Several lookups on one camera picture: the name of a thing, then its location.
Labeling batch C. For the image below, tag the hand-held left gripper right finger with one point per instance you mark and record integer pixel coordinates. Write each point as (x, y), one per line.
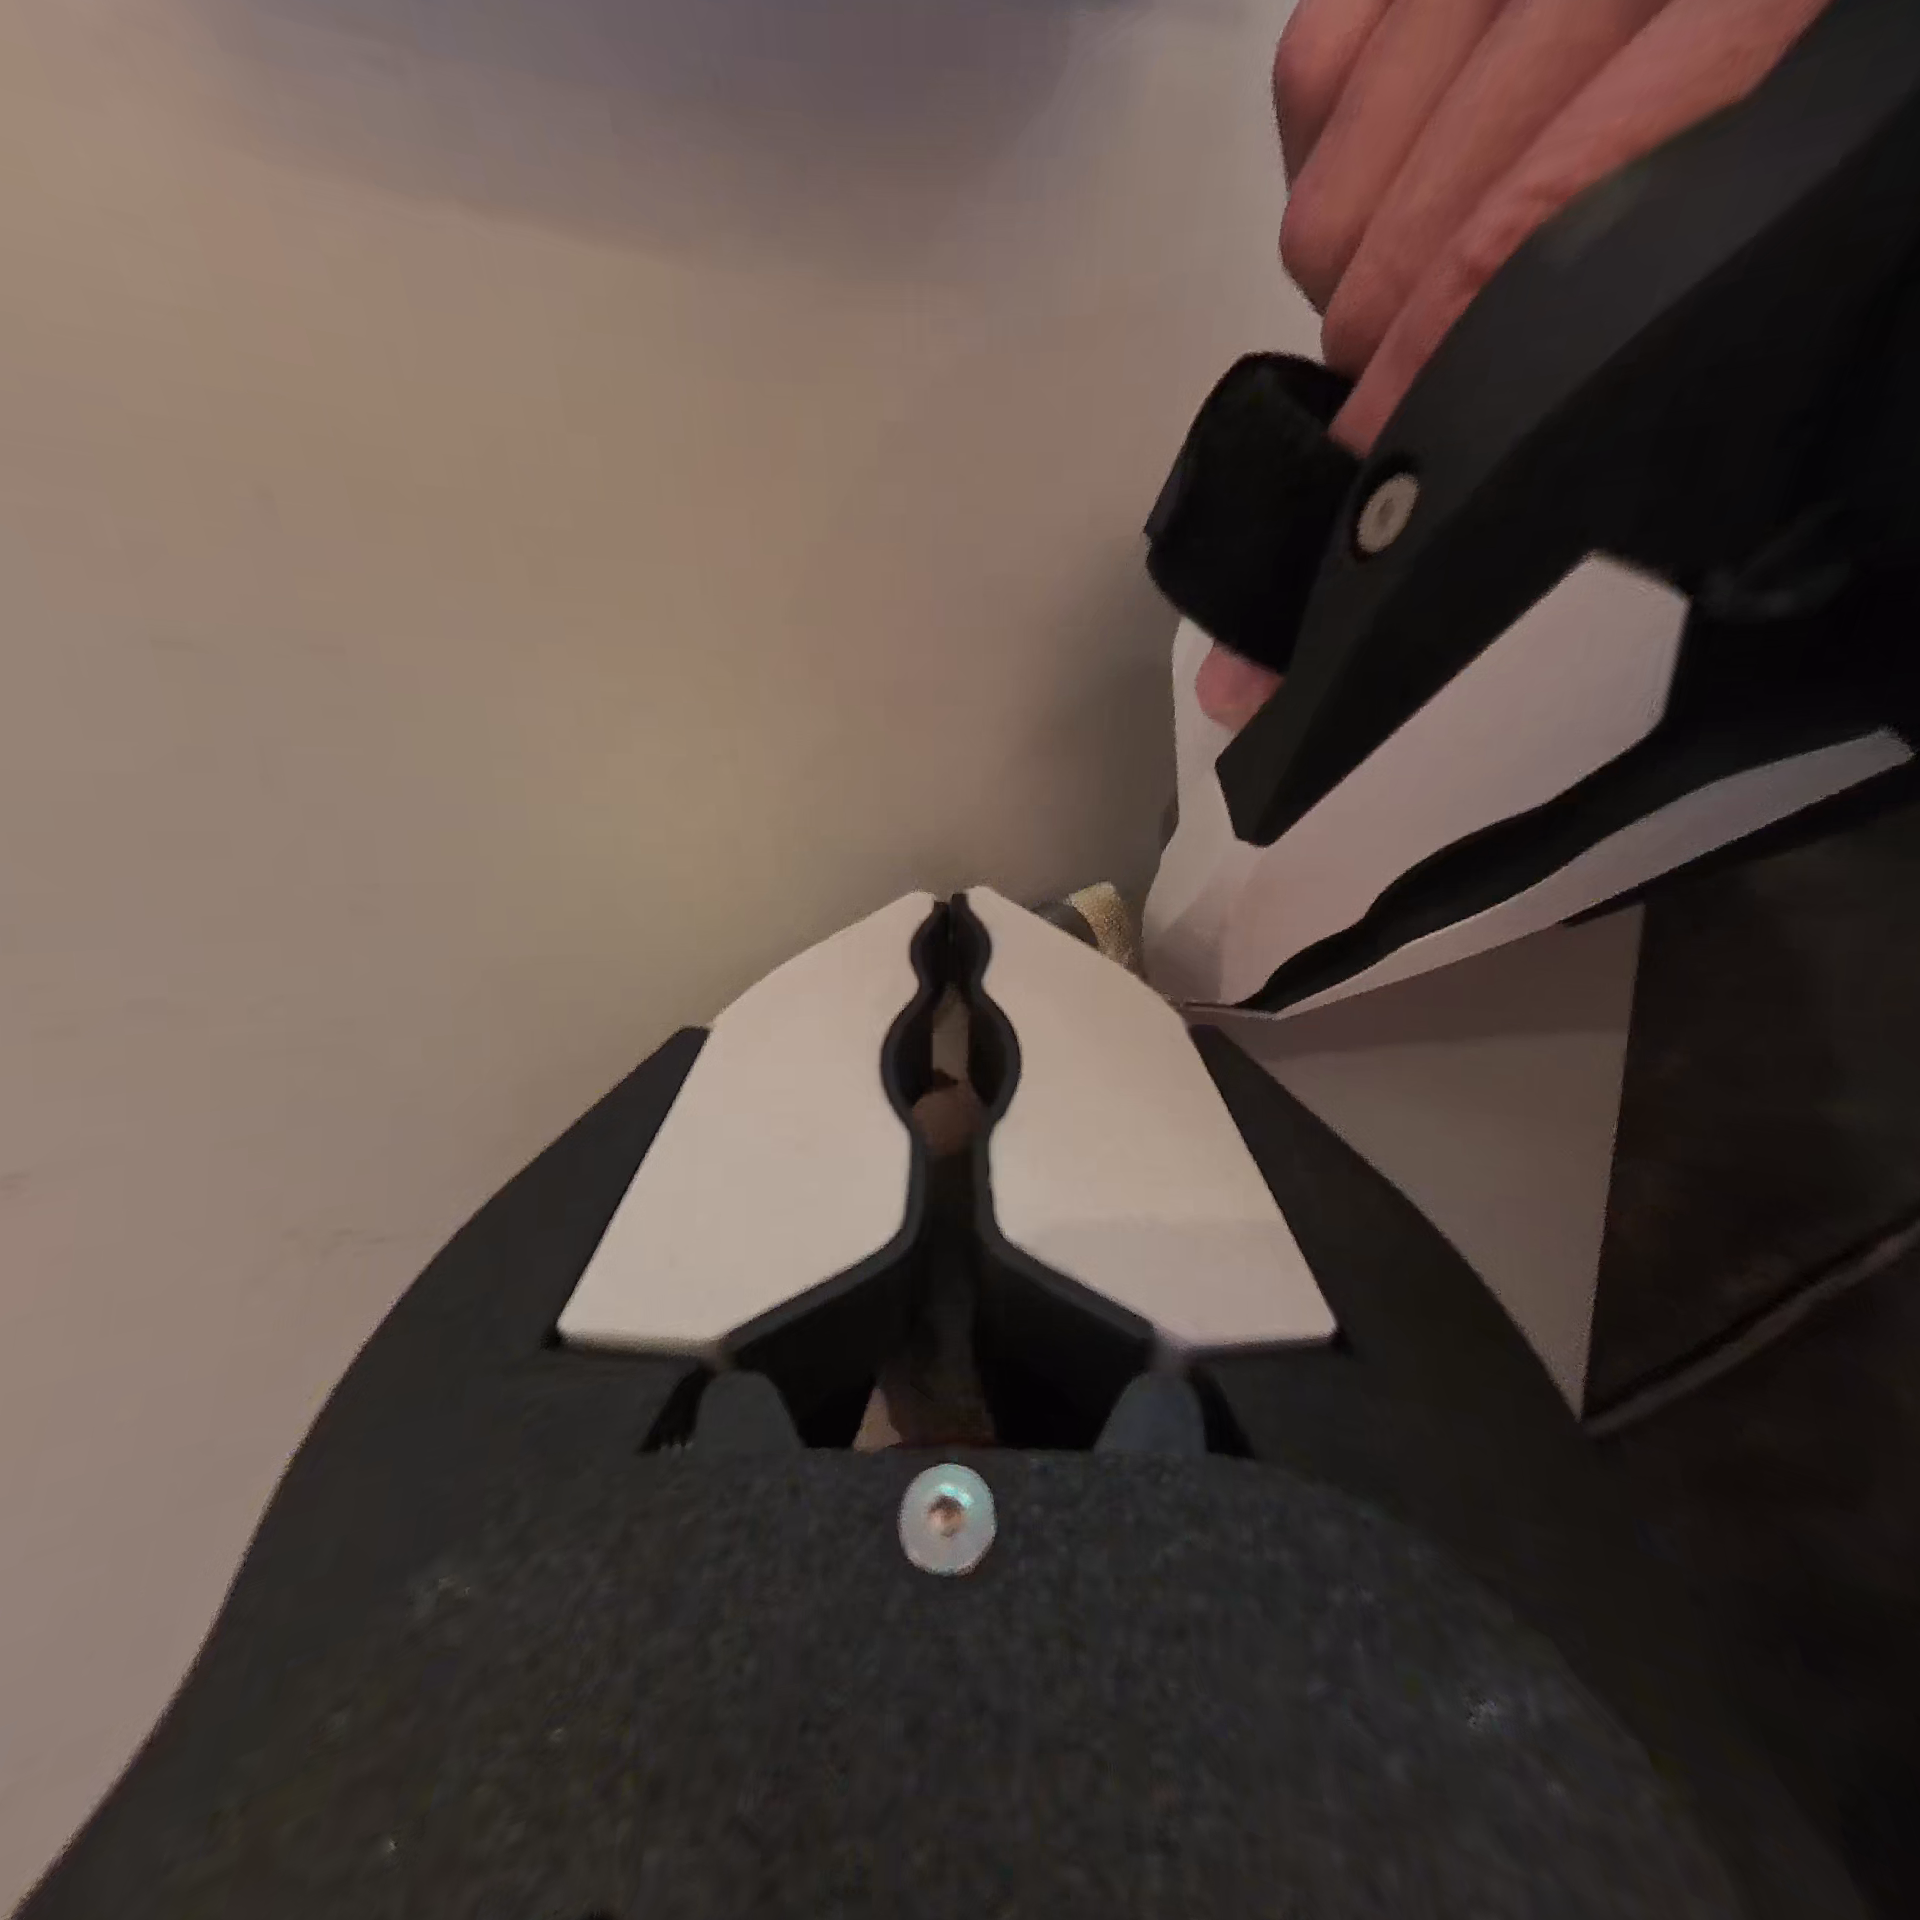
(1142, 1183)

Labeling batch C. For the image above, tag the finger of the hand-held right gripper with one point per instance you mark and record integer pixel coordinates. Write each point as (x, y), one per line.
(1351, 900)
(1574, 883)

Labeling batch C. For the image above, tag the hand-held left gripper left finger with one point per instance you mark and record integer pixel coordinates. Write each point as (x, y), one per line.
(751, 1171)

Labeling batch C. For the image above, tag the bird patterned origami paper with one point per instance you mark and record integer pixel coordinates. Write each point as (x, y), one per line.
(1109, 918)

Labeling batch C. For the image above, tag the person's right hand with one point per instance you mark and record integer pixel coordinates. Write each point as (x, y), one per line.
(1442, 135)

